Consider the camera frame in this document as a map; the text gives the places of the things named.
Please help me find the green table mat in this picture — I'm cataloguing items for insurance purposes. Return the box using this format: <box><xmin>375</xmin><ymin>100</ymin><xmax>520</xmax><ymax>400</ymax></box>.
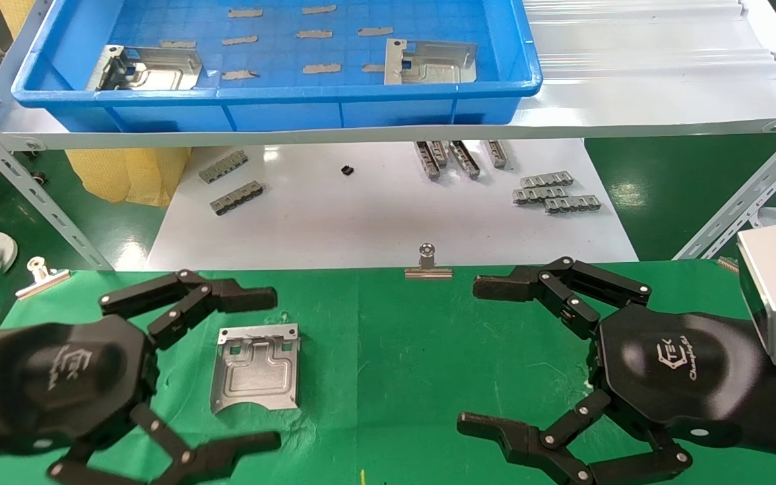
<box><xmin>0</xmin><ymin>261</ymin><xmax>776</xmax><ymax>485</ymax></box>

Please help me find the yellow mesh bag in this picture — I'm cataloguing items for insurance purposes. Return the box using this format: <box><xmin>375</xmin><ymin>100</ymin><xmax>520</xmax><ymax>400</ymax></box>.
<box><xmin>0</xmin><ymin>0</ymin><xmax>192</xmax><ymax>207</ymax></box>

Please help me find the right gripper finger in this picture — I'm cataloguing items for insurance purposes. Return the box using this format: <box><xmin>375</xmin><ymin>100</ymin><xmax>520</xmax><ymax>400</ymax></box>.
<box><xmin>472</xmin><ymin>257</ymin><xmax>651</xmax><ymax>341</ymax></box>
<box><xmin>456</xmin><ymin>389</ymin><xmax>692</xmax><ymax>485</ymax></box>

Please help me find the blue plastic bin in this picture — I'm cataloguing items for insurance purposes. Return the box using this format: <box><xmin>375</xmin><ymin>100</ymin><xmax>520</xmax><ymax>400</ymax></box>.
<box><xmin>11</xmin><ymin>0</ymin><xmax>543</xmax><ymax>133</ymax></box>

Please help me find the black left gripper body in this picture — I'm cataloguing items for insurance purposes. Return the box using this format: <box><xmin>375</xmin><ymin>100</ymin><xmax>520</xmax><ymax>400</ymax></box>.
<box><xmin>0</xmin><ymin>315</ymin><xmax>160</xmax><ymax>465</ymax></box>

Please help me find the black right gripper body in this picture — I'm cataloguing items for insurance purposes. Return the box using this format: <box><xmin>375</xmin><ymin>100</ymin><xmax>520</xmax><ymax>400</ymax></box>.
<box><xmin>590</xmin><ymin>304</ymin><xmax>769</xmax><ymax>449</ymax></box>

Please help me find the slotted angle steel strut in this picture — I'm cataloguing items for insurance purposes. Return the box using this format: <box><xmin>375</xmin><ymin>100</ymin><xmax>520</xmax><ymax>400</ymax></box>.
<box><xmin>0</xmin><ymin>101</ymin><xmax>116</xmax><ymax>271</ymax></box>
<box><xmin>672</xmin><ymin>111</ymin><xmax>776</xmax><ymax>261</ymax></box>

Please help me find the silver binder clip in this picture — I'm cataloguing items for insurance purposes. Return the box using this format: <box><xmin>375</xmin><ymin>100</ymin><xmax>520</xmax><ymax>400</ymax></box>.
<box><xmin>405</xmin><ymin>243</ymin><xmax>453</xmax><ymax>280</ymax></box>
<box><xmin>15</xmin><ymin>257</ymin><xmax>70</xmax><ymax>299</ymax></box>

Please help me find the white floor board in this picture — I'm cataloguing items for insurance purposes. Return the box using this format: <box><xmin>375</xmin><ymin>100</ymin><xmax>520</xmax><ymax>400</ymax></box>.
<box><xmin>145</xmin><ymin>138</ymin><xmax>639</xmax><ymax>271</ymax></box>

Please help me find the white metal shelf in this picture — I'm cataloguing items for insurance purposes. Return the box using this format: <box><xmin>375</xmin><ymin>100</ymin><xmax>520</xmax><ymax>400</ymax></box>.
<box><xmin>0</xmin><ymin>0</ymin><xmax>776</xmax><ymax>150</ymax></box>

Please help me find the stamped metal bracket plate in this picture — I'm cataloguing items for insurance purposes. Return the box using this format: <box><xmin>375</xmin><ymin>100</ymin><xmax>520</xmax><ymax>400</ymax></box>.
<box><xmin>210</xmin><ymin>323</ymin><xmax>302</xmax><ymax>413</ymax></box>

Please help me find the flat stamped metal bracket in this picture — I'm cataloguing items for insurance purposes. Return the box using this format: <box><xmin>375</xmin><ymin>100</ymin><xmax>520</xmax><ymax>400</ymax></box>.
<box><xmin>384</xmin><ymin>38</ymin><xmax>478</xmax><ymax>86</ymax></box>

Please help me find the metal bracket with folded flange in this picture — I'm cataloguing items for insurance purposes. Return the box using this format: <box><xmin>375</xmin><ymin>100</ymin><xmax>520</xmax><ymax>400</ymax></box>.
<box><xmin>86</xmin><ymin>45</ymin><xmax>203</xmax><ymax>92</ymax></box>

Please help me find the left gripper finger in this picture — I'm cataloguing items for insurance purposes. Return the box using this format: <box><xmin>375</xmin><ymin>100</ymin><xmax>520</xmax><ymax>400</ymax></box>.
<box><xmin>100</xmin><ymin>270</ymin><xmax>278</xmax><ymax>351</ymax></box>
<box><xmin>48</xmin><ymin>403</ymin><xmax>282</xmax><ymax>485</ymax></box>

